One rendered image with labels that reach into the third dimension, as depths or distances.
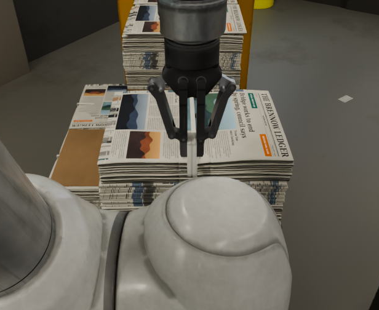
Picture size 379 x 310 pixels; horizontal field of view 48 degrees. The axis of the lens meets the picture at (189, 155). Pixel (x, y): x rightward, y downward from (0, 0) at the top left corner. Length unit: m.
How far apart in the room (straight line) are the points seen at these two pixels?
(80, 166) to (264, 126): 0.84
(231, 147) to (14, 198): 0.58
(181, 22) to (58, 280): 0.33
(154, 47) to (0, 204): 1.11
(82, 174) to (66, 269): 1.16
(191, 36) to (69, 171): 1.08
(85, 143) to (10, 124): 1.44
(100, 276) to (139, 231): 0.06
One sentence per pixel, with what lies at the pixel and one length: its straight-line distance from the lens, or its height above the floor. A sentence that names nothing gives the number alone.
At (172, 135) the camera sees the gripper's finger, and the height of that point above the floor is 1.18.
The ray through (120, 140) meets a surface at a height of 1.06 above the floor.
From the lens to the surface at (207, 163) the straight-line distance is 0.80.
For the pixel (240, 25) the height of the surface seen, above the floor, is 1.07.
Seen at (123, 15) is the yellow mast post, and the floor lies 0.74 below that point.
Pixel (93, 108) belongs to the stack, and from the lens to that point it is 1.90.
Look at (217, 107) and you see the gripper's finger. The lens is 0.63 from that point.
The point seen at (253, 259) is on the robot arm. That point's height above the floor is 1.25.
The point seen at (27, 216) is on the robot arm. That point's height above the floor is 1.33.
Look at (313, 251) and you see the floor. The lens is 2.11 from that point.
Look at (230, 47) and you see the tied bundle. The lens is 1.36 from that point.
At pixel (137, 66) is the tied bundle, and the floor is 0.96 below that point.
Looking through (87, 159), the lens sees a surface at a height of 0.60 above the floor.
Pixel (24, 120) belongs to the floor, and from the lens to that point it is 3.08.
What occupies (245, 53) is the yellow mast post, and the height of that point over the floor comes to 0.51.
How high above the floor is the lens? 1.56
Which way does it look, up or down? 37 degrees down
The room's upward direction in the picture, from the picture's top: straight up
